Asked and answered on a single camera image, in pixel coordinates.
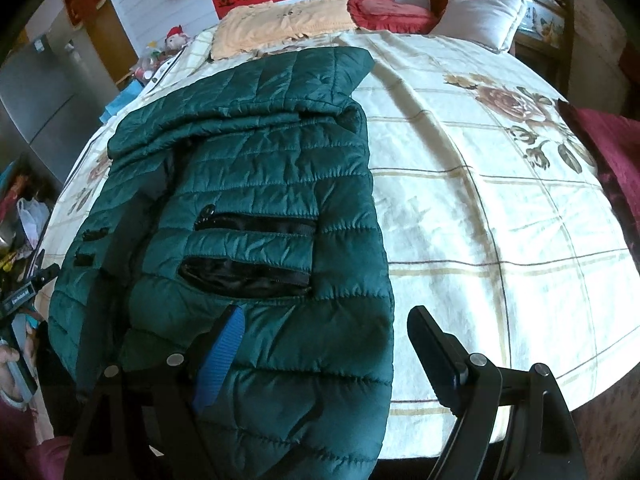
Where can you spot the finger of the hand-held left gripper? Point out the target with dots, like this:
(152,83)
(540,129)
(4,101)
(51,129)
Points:
(44,274)

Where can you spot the person's left hand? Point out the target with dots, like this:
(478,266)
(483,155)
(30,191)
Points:
(6,360)

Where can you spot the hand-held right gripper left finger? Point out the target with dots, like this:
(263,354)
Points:
(220,355)

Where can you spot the person's maroon garment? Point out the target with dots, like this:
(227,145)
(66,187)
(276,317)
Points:
(30,460)

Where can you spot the green quilted jacket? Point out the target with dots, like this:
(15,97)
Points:
(260,185)

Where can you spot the colourful toy pack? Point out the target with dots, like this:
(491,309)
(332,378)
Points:
(150,65)

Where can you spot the white plastic bag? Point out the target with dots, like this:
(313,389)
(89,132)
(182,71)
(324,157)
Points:
(32,217)

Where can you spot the red hanging garment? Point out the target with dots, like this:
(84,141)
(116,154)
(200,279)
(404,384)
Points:
(82,2)

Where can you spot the white pillow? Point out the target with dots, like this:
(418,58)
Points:
(475,20)

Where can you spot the plush toy with red hat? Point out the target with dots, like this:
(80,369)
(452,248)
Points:
(176,37)

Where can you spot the floral checked bedsheet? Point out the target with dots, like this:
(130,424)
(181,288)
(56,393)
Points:
(475,210)

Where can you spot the red heart cushion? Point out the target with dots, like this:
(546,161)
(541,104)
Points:
(385,10)

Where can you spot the grey refrigerator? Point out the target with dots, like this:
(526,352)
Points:
(45,90)

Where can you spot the maroon blanket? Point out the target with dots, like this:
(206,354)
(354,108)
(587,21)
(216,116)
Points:
(610,150)

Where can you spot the blue bag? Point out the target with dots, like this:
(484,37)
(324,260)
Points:
(120,105)

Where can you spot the wooden cot frame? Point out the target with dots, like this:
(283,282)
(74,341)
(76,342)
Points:
(565,35)

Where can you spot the orange-yellow pillow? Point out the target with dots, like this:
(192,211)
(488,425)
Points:
(280,25)

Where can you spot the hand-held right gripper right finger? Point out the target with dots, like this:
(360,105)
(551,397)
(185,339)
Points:
(435,350)

